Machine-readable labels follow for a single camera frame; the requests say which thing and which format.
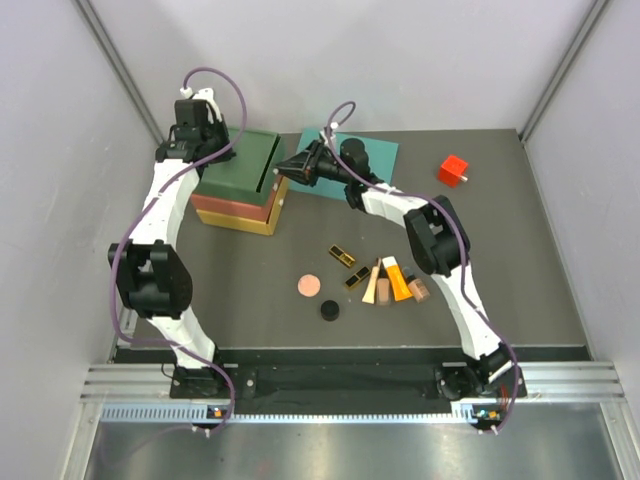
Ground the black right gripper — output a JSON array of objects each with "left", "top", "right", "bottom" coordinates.
[{"left": 276, "top": 142, "right": 352, "bottom": 189}]

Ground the green top drawer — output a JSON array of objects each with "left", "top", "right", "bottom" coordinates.
[{"left": 256, "top": 133, "right": 285, "bottom": 205}]

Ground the three-tier drawer organizer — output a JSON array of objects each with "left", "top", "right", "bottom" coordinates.
[{"left": 191, "top": 130, "right": 274, "bottom": 236}]

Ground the orange cream tube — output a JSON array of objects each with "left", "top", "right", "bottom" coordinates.
[{"left": 382, "top": 256, "right": 413, "bottom": 302}]

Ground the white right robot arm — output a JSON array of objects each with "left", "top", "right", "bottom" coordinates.
[{"left": 275, "top": 139, "right": 520, "bottom": 400}]

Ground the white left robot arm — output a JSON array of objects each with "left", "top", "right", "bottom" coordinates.
[{"left": 108, "top": 89, "right": 234, "bottom": 399}]

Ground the red middle drawer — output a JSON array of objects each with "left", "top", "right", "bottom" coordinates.
[{"left": 262, "top": 176, "right": 283, "bottom": 221}]

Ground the yellow bottom drawer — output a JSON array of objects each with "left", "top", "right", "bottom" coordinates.
[{"left": 266, "top": 178, "right": 289, "bottom": 236}]

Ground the teal mat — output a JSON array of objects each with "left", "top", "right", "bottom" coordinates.
[{"left": 289, "top": 133, "right": 399, "bottom": 201}]

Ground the gold black lipstick upper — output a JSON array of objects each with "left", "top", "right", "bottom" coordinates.
[{"left": 329, "top": 245, "right": 356, "bottom": 268}]

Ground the gold black lipstick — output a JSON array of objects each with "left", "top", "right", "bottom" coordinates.
[
  {"left": 344, "top": 266, "right": 371, "bottom": 290},
  {"left": 329, "top": 245, "right": 356, "bottom": 268}
]

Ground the pink round compact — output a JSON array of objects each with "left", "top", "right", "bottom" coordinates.
[{"left": 297, "top": 274, "right": 321, "bottom": 298}]

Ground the gold black lipstick lower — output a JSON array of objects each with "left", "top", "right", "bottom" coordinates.
[{"left": 344, "top": 266, "right": 371, "bottom": 290}]

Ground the beige concealer tube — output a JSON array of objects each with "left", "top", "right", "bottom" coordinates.
[{"left": 362, "top": 258, "right": 382, "bottom": 305}]

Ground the red cube with peg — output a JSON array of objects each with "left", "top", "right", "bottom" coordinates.
[{"left": 437, "top": 155, "right": 469, "bottom": 188}]

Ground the beige foundation bottle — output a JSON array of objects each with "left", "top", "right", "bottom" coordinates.
[{"left": 376, "top": 278, "right": 391, "bottom": 306}]

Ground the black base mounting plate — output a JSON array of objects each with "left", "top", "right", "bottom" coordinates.
[{"left": 171, "top": 361, "right": 521, "bottom": 402}]

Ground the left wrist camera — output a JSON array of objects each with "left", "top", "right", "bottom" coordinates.
[{"left": 180, "top": 87, "right": 223, "bottom": 121}]

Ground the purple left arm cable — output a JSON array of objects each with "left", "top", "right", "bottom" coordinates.
[{"left": 108, "top": 66, "right": 249, "bottom": 436}]

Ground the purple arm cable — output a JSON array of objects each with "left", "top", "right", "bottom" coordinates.
[
  {"left": 108, "top": 66, "right": 249, "bottom": 436},
  {"left": 327, "top": 101, "right": 519, "bottom": 434}
]

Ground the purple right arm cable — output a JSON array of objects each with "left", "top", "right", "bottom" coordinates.
[{"left": 327, "top": 101, "right": 519, "bottom": 434}]

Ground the aluminium front rail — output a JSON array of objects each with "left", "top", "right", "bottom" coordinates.
[{"left": 79, "top": 360, "right": 629, "bottom": 425}]

